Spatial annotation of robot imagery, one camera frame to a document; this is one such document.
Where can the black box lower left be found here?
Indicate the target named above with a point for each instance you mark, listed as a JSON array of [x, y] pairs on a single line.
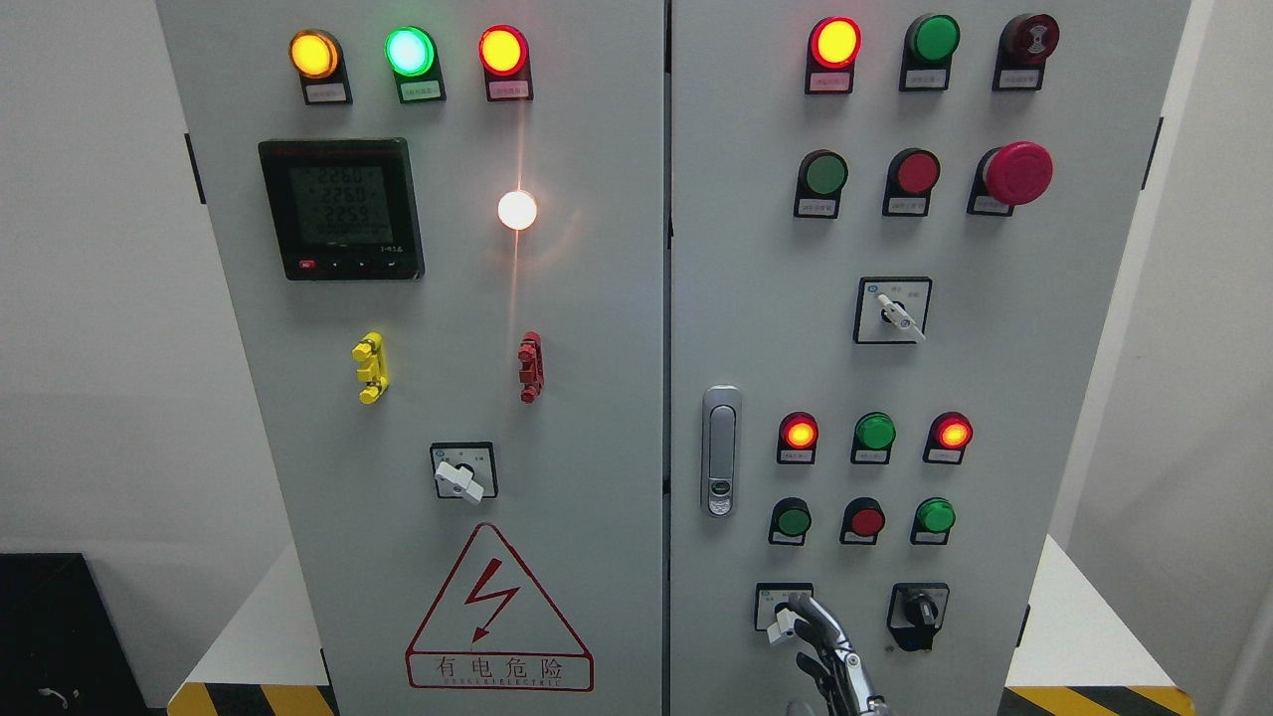
[[59, 651]]

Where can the green lamp lower middle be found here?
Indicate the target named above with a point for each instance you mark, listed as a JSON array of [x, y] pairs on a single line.
[[874, 436]]

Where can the white glowing indicator lamp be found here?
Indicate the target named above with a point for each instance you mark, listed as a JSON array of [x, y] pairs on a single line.
[[517, 210]]

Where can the red lit lamp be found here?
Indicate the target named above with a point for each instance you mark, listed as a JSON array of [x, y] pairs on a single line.
[[833, 45], [797, 439], [948, 439]]

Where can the silver door swing handle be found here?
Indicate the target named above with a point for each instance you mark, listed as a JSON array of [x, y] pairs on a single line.
[[721, 405]]

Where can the red indicator lamp top left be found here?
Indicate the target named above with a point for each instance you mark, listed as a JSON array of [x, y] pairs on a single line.
[[504, 55]]

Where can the green push button top row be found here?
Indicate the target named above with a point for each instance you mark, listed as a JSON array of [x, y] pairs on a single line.
[[928, 46]]

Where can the red emergency stop mushroom button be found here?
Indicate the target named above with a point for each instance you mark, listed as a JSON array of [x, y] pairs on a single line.
[[1012, 175]]

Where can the lower white selector switch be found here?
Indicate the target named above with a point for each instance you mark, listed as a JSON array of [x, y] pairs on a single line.
[[774, 615]]

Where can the yellow terminal connector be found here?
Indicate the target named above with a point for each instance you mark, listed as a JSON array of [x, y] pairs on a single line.
[[371, 367]]

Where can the red button bottom middle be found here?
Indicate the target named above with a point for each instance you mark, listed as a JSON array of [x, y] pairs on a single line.
[[862, 521]]

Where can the grey right cabinet door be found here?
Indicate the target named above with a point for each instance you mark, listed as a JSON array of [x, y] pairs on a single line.
[[766, 302]]

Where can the grey cabinet door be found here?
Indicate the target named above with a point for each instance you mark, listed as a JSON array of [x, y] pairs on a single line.
[[579, 470], [766, 302]]

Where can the green push button second row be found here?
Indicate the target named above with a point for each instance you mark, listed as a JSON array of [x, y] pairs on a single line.
[[822, 177]]

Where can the red terminal connector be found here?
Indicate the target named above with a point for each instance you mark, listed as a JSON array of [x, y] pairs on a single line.
[[531, 367]]

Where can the green indicator lamp top left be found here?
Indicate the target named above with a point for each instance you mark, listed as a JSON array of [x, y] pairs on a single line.
[[413, 57]]

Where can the grey left cabinet door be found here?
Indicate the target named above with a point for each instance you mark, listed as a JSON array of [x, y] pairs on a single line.
[[579, 470]]

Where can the dark red buzzer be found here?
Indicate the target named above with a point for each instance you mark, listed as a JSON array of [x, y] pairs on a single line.
[[1026, 42]]

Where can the upper right white selector switch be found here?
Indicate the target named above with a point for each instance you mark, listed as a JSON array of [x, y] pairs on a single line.
[[892, 309]]

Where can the black rotary knob switch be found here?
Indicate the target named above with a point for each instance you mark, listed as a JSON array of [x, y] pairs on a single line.
[[915, 613]]

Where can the red push button second row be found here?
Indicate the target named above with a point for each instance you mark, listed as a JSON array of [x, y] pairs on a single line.
[[910, 179]]

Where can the green button bottom left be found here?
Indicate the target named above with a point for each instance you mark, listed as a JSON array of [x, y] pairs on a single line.
[[790, 522]]

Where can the red electric danger warning sticker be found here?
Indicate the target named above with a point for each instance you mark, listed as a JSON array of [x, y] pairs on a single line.
[[492, 626]]

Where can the white platform with hazard stripes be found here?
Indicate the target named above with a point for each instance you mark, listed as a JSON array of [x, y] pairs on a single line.
[[1076, 657]]

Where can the left white rotary selector switch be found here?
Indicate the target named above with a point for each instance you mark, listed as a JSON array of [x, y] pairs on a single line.
[[464, 471]]

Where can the yellow indicator lamp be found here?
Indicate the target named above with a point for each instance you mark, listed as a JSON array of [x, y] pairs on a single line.
[[320, 64]]

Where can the black digital power meter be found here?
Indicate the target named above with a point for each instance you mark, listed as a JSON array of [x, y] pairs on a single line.
[[343, 209]]

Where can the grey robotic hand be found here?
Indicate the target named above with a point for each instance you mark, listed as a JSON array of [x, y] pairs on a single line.
[[838, 671]]

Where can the red lit lamp lower right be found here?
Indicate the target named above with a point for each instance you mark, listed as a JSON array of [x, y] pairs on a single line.
[[948, 439]]

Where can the red lit lamp top right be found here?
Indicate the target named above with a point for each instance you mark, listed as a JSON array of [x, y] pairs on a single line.
[[833, 45]]

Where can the green button bottom right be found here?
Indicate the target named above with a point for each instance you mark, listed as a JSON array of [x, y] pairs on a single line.
[[932, 522]]

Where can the red lit lamp lower left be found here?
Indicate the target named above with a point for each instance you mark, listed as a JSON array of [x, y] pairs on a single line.
[[797, 439]]

